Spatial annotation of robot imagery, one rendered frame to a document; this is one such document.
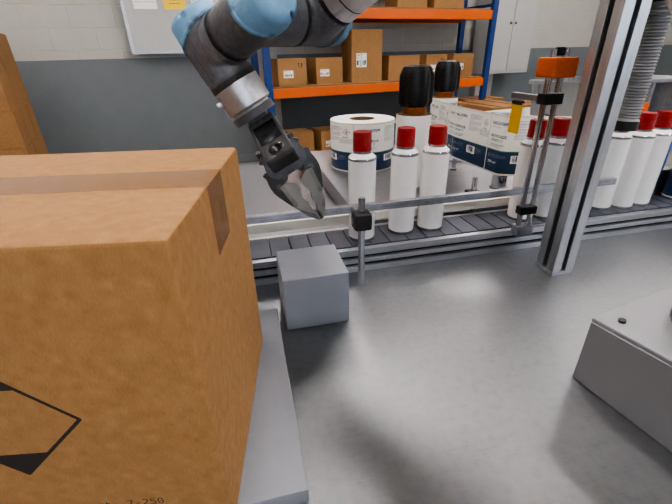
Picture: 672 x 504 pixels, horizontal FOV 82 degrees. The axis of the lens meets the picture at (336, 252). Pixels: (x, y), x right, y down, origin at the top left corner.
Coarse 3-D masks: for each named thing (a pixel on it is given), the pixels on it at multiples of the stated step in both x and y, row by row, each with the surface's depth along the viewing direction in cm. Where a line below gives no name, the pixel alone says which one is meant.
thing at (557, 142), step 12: (564, 120) 75; (552, 132) 77; (564, 132) 76; (552, 144) 77; (564, 144) 76; (552, 156) 78; (552, 168) 79; (552, 180) 80; (552, 192) 81; (540, 204) 83; (540, 216) 84
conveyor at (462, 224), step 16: (640, 208) 88; (656, 208) 88; (384, 224) 83; (416, 224) 83; (448, 224) 82; (464, 224) 82; (480, 224) 82; (496, 224) 82; (256, 240) 77; (272, 240) 77; (288, 240) 78; (304, 240) 77; (320, 240) 77; (336, 240) 76; (352, 240) 76; (384, 240) 76; (400, 240) 76; (256, 256) 71; (272, 256) 71
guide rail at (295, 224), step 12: (444, 204) 83; (456, 204) 84; (468, 204) 85; (480, 204) 85; (492, 204) 86; (504, 204) 87; (324, 216) 78; (336, 216) 79; (348, 216) 79; (384, 216) 81; (252, 228) 76; (264, 228) 76; (276, 228) 77; (288, 228) 77; (300, 228) 78
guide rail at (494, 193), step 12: (600, 180) 81; (612, 180) 81; (468, 192) 75; (480, 192) 75; (492, 192) 76; (504, 192) 76; (516, 192) 77; (528, 192) 78; (540, 192) 78; (372, 204) 71; (384, 204) 71; (396, 204) 72; (408, 204) 72; (420, 204) 73; (432, 204) 74; (252, 216) 67; (264, 216) 67; (276, 216) 68; (288, 216) 68; (300, 216) 69
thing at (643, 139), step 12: (648, 120) 80; (636, 132) 82; (648, 132) 81; (636, 144) 82; (648, 144) 81; (636, 156) 82; (648, 156) 83; (624, 168) 85; (636, 168) 83; (624, 180) 85; (636, 180) 85; (624, 192) 86; (636, 192) 86; (612, 204) 89; (624, 204) 87
